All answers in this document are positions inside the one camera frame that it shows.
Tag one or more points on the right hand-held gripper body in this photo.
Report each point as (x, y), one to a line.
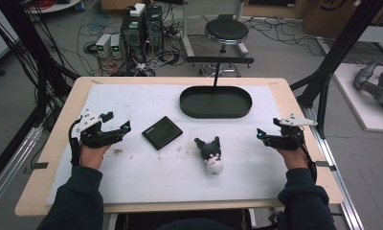
(290, 137)

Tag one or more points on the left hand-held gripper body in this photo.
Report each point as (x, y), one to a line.
(90, 123)

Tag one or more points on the person's right hand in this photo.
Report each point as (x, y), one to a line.
(295, 158)

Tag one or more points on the person's left hand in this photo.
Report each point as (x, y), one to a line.
(92, 156)

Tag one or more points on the black square pad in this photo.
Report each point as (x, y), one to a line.
(162, 132)

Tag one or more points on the black tape piece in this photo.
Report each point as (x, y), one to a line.
(326, 165)
(39, 165)

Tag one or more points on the black and white plush toy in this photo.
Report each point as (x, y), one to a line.
(212, 156)

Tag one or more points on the black oval tray with T-bar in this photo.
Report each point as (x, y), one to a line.
(215, 103)

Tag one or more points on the white table mat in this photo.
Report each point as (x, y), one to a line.
(167, 179)

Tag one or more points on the grey power supply unit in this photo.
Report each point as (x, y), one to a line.
(103, 44)
(116, 46)

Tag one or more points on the white floor board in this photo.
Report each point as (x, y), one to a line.
(358, 105)

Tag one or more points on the black computer tower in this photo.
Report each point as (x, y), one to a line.
(132, 35)
(153, 27)

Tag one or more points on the black round stool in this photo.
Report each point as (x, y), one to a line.
(226, 32)

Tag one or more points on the white box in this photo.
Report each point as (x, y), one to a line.
(137, 9)

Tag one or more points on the white table leg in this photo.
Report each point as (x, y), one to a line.
(185, 28)

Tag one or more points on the brown cardboard box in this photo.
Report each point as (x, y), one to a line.
(330, 16)

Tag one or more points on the aluminium rail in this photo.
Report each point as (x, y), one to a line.
(339, 179)
(11, 166)

